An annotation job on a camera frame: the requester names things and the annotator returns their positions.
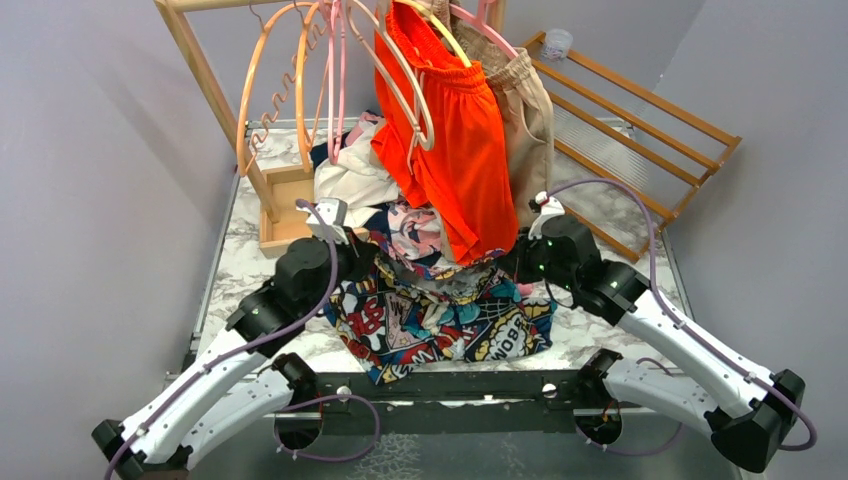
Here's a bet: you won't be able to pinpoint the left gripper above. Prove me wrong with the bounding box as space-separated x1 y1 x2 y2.
301 226 380 318

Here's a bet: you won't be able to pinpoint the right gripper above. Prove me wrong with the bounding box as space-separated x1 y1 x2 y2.
499 224 579 291

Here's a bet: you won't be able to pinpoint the comic print shorts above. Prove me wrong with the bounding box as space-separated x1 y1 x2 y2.
323 248 559 387

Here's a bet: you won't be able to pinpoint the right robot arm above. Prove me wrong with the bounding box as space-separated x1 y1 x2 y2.
497 214 806 473

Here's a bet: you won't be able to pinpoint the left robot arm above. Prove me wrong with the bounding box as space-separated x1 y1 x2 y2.
92 230 379 479

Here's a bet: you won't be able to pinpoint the pink hanger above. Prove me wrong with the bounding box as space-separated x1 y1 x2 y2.
449 0 518 59
318 0 347 165

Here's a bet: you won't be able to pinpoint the orange shorts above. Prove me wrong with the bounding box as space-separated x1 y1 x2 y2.
372 3 519 265

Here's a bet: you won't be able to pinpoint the beige shorts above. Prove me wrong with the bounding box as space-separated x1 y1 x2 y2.
431 1 554 227

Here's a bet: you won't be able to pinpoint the yellow hanger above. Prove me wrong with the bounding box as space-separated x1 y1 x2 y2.
400 0 472 68

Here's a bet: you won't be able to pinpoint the pink hanger right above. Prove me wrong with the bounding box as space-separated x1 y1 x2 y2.
449 0 518 59

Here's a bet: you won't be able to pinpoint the orange hanger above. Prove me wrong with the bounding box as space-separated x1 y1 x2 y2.
236 1 329 177

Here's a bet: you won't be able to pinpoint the pink white navy garment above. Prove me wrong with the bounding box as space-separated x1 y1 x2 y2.
310 111 461 278

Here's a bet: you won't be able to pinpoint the wooden clothes rack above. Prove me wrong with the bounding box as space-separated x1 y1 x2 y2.
153 0 507 260

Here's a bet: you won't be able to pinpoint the wooden slatted shelf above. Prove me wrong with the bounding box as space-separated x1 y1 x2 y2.
524 32 742 261

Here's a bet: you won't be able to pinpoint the clear plastic cup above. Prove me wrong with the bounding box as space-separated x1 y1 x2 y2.
540 28 574 61

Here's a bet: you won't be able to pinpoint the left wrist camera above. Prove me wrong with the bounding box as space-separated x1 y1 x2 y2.
301 198 350 245

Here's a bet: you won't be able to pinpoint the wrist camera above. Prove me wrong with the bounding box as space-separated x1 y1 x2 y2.
301 198 350 245
528 191 566 240

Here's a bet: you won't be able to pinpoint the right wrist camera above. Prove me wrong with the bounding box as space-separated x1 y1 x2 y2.
528 191 566 240

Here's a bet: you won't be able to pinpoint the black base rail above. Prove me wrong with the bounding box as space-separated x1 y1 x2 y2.
274 370 614 440

